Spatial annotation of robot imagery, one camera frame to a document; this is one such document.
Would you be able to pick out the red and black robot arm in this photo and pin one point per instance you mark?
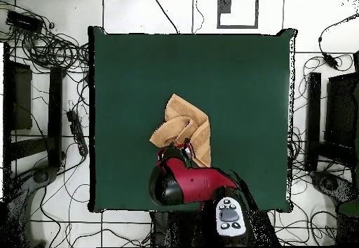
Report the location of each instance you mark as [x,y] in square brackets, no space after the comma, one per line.
[193,183]

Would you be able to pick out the black tripod base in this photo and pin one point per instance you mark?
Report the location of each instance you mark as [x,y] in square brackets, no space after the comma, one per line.
[42,175]
[329,183]

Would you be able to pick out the black electronics box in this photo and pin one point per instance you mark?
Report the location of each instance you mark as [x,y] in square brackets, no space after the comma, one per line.
[23,21]

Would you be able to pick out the black power strip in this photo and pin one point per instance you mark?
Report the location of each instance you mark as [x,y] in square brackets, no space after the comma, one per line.
[77,133]

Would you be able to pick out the black metal stand frame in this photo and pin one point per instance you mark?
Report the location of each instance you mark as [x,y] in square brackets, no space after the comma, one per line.
[313,119]
[54,105]

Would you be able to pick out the grey square plate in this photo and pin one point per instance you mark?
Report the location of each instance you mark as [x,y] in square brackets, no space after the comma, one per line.
[225,5]

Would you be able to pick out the black power adapter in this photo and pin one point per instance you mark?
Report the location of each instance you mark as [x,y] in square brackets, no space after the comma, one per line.
[330,60]

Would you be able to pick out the orange-tan terry towel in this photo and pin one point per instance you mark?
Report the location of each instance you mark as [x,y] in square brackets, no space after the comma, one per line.
[179,110]

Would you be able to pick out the green cloth item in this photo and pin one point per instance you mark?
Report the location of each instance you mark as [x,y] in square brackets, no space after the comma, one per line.
[350,209]

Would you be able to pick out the dark green table cloth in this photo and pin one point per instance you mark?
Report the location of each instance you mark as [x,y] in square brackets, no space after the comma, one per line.
[238,91]

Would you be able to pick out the grey floor frame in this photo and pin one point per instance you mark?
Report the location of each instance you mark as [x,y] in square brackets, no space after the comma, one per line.
[238,27]

